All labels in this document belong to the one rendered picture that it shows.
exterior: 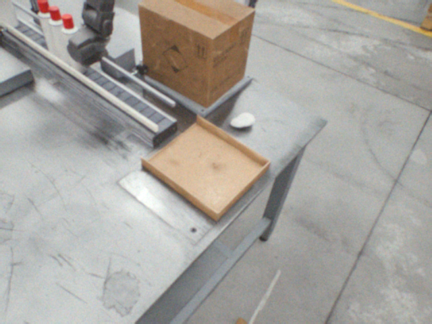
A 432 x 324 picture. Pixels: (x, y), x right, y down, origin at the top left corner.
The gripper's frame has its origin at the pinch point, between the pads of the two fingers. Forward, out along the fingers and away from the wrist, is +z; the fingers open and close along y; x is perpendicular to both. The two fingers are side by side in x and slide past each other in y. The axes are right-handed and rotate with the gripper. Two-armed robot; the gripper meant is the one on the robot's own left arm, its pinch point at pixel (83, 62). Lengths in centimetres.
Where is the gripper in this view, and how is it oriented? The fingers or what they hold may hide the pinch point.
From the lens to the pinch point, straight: 139.5
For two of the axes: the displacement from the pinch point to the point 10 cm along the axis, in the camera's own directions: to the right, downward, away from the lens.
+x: 5.4, 8.2, 2.0
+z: -5.6, 1.8, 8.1
